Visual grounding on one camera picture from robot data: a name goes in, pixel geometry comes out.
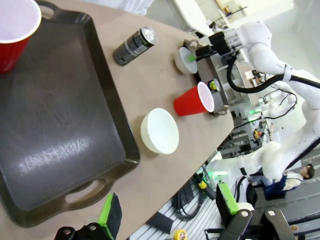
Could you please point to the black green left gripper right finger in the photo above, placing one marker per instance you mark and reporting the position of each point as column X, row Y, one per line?
column 201, row 53

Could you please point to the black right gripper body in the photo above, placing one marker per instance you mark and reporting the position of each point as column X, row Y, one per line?
column 218, row 41

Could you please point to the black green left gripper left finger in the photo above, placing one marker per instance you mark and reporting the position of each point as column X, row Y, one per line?
column 110, row 212

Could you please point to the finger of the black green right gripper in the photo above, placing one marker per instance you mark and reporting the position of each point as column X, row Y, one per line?
column 228, row 202

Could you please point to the white bowl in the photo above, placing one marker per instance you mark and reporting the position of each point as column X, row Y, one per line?
column 183, row 60
column 162, row 132

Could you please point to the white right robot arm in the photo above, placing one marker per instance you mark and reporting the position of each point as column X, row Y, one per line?
column 262, row 47

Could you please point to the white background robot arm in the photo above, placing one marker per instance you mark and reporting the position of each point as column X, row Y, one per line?
column 277, row 107

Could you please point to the dark brown serving tray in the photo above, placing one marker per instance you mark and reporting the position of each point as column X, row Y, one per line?
column 215, row 72

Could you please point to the yellow green drink can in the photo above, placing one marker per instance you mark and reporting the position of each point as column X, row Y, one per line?
column 214, row 84

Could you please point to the background person in blue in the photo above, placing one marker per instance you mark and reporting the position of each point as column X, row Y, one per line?
column 287, row 181

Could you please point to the black drink can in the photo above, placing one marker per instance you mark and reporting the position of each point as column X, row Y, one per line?
column 132, row 47

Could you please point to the large dark grey serving tray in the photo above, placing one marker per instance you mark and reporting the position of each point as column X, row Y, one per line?
column 57, row 105

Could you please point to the large red plastic cup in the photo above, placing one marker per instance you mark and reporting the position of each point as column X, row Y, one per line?
column 12, row 30

